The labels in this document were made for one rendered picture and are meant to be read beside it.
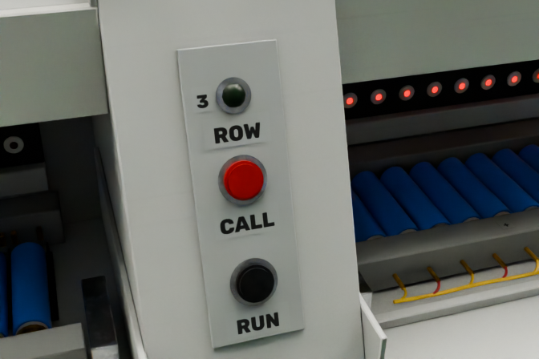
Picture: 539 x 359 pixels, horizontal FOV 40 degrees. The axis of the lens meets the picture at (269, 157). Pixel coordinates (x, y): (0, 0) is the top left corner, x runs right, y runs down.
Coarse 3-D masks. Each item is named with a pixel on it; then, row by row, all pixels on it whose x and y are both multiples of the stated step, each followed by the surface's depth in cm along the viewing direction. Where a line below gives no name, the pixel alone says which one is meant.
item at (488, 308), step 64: (512, 64) 51; (384, 128) 49; (448, 128) 51; (512, 128) 52; (384, 192) 45; (448, 192) 45; (512, 192) 45; (384, 256) 39; (448, 256) 40; (512, 256) 42; (384, 320) 38; (448, 320) 39; (512, 320) 39
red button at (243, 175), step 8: (232, 168) 29; (240, 168) 29; (248, 168) 29; (256, 168) 29; (232, 176) 29; (240, 176) 29; (248, 176) 29; (256, 176) 29; (224, 184) 29; (232, 184) 29; (240, 184) 29; (248, 184) 29; (256, 184) 29; (232, 192) 29; (240, 192) 29; (248, 192) 29; (256, 192) 30
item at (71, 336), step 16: (16, 336) 34; (32, 336) 34; (48, 336) 34; (64, 336) 34; (80, 336) 34; (0, 352) 33; (16, 352) 33; (32, 352) 33; (48, 352) 33; (64, 352) 33; (80, 352) 33
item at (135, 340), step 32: (96, 160) 42; (0, 192) 43; (64, 224) 45; (96, 224) 45; (64, 256) 43; (96, 256) 43; (64, 288) 40; (96, 288) 36; (128, 288) 33; (64, 320) 38; (96, 320) 34; (128, 320) 33; (96, 352) 33; (128, 352) 36
